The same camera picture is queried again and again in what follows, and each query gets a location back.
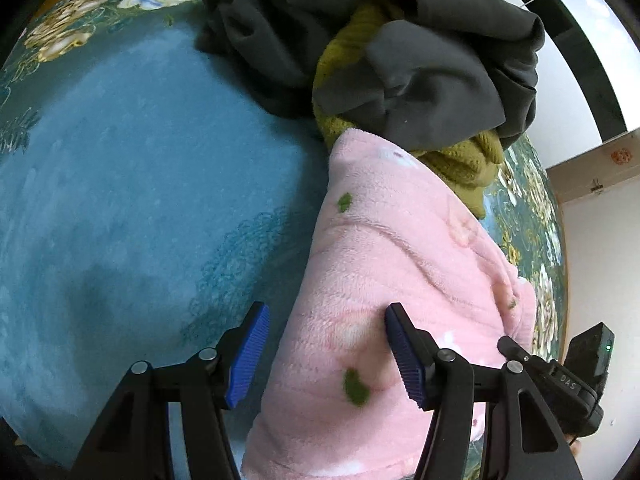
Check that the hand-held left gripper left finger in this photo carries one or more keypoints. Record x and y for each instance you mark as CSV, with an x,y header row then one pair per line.
x,y
247,360

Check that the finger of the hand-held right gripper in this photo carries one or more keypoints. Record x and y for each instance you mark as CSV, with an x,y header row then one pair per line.
x,y
520,352

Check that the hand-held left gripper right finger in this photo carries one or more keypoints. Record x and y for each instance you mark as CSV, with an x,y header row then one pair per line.
x,y
405,360

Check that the pink fleece peach-print garment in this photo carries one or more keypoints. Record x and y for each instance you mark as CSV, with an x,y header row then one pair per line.
x,y
375,260

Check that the white door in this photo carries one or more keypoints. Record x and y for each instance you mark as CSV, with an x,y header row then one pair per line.
x,y
600,260

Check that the olive knit sweater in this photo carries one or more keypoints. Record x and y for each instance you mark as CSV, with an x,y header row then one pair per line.
x,y
460,165

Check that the teal floral bedspread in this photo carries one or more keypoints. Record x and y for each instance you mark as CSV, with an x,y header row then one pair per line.
x,y
125,185

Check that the red door decoration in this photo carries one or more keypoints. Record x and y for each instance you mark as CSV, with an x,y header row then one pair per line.
x,y
620,155

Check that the grey garment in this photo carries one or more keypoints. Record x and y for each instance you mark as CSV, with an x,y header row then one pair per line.
x,y
440,85

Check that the white wardrobe with black band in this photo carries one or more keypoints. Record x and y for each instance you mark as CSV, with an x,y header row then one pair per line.
x,y
575,60

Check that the dark charcoal garment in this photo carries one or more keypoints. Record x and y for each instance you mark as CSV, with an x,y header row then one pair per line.
x,y
260,50

